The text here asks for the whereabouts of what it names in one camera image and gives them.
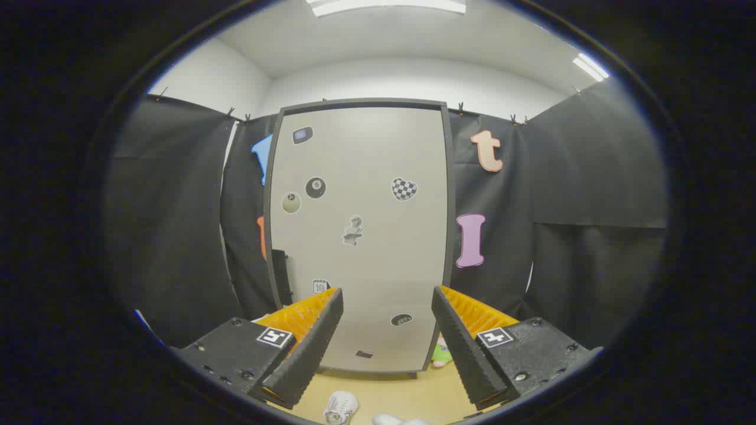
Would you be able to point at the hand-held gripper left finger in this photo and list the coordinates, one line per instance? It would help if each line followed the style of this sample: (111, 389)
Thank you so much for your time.
(313, 348)

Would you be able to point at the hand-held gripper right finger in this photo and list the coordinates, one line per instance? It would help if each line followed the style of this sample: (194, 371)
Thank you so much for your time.
(463, 354)

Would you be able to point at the white canvas shoe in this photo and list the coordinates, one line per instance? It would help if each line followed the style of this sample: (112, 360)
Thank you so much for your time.
(341, 407)
(393, 420)

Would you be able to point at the grey shoe cabinet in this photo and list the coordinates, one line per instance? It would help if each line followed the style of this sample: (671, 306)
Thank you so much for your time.
(452, 206)

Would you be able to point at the pink and green plush toy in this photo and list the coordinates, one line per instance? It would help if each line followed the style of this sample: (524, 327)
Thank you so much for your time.
(440, 354)

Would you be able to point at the small ceiling light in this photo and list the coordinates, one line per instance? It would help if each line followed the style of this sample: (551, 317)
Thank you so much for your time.
(590, 66)

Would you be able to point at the long ceiling light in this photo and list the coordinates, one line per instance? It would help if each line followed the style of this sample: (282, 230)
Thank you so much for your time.
(387, 6)

